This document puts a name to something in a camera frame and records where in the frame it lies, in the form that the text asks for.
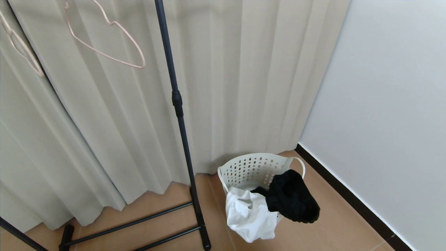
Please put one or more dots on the white laundry basket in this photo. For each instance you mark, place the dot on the white laundry basket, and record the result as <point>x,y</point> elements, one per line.
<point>251,167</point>

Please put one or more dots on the black clothes rack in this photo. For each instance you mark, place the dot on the black clothes rack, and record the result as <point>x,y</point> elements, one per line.
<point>177,101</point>

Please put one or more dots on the pink clothes hanger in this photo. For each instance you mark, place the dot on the pink clothes hanger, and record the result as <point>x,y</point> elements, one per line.
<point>143,66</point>
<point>41,73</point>

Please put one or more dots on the white garment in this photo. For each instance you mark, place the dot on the white garment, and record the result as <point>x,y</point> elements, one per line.
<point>247,216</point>

